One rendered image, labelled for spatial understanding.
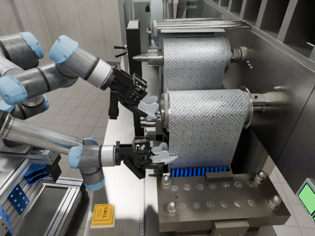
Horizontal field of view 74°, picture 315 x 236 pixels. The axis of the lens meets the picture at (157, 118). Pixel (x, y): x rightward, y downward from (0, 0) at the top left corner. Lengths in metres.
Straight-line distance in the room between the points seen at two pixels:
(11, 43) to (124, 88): 0.54
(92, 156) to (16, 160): 0.80
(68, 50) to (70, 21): 3.77
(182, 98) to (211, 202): 0.34
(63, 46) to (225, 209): 0.65
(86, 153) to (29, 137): 0.21
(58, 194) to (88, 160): 1.17
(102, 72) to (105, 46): 3.64
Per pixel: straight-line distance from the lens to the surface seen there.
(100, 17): 4.11
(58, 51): 0.60
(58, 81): 0.67
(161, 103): 0.66
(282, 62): 0.71
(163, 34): 0.95
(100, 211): 0.85
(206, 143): 0.73
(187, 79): 0.85
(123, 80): 0.61
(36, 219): 1.82
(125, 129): 1.17
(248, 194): 0.79
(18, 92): 0.65
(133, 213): 0.85
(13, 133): 0.82
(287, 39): 0.74
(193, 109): 0.64
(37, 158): 1.41
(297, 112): 0.65
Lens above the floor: 1.65
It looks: 37 degrees down
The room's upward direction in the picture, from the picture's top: straight up
